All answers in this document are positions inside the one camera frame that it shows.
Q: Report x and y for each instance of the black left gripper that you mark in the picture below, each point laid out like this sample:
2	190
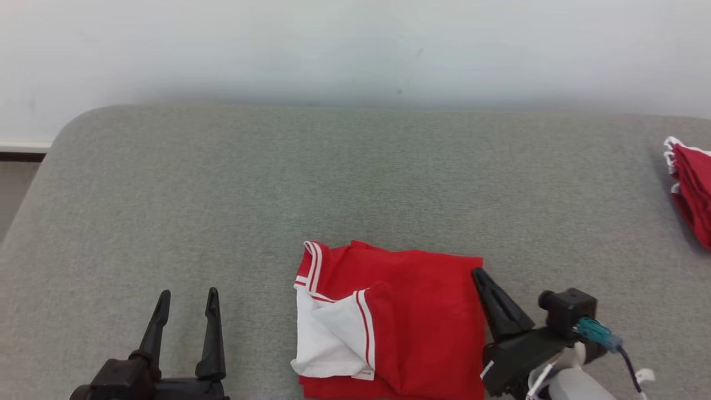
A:
128	386

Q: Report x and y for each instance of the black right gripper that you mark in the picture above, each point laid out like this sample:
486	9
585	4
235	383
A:
516	358

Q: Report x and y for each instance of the red white basketball jersey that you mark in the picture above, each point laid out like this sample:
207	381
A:
422	311

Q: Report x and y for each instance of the stack of red shirts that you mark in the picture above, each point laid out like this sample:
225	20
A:
697	189

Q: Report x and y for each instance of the white baseboard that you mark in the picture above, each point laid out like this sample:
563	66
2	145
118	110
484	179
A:
22	146

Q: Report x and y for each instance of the teal right camera connector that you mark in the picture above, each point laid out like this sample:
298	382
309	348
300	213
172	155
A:
597	331

